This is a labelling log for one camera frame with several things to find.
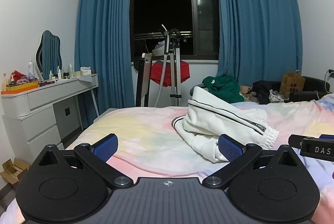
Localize patterned white cloth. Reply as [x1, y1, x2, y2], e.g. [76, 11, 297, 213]
[269, 90, 284, 103]

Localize black clothes pile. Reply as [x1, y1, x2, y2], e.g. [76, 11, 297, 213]
[251, 80, 281, 105]

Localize brown paper bag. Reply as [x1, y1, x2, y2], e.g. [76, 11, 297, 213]
[280, 70, 306, 95]

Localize white pants with black stripe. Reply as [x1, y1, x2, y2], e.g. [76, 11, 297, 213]
[172, 87, 279, 163]

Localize pastel bed sheet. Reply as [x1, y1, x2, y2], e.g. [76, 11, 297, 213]
[0, 93, 334, 224]

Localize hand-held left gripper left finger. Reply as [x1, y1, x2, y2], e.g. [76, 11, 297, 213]
[36, 134, 133, 187]

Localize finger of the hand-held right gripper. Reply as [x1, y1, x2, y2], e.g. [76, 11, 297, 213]
[288, 134, 334, 148]

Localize black sofa chair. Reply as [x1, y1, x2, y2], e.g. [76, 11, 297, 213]
[289, 76, 333, 103]

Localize garment steamer stand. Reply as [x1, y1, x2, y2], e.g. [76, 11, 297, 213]
[155, 24, 183, 107]

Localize red garment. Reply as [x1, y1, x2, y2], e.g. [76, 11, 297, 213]
[150, 59, 191, 88]

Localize red pouch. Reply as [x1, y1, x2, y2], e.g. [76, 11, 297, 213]
[10, 70, 28, 81]

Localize purple scrunchie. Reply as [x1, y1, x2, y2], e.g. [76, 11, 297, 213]
[16, 77, 38, 84]

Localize green garment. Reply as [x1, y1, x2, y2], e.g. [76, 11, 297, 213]
[202, 75, 245, 103]

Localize orange flat box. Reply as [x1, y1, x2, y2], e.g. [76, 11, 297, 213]
[6, 82, 39, 92]

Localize dark window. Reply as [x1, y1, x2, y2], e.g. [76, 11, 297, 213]
[130, 0, 220, 60]

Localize wavy framed mirror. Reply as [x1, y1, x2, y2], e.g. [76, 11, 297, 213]
[35, 30, 63, 81]

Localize white folded frame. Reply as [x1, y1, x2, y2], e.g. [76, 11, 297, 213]
[135, 53, 153, 108]

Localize cardboard box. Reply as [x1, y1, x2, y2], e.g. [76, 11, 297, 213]
[0, 158, 31, 185]

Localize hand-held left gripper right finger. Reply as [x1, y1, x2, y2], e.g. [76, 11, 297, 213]
[202, 134, 301, 189]

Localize white dressing table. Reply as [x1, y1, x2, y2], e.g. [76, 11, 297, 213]
[1, 73, 100, 152]

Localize white charging cable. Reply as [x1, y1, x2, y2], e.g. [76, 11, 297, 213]
[314, 73, 331, 99]

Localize blue curtain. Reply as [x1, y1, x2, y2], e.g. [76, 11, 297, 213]
[214, 0, 304, 87]
[74, 0, 137, 129]

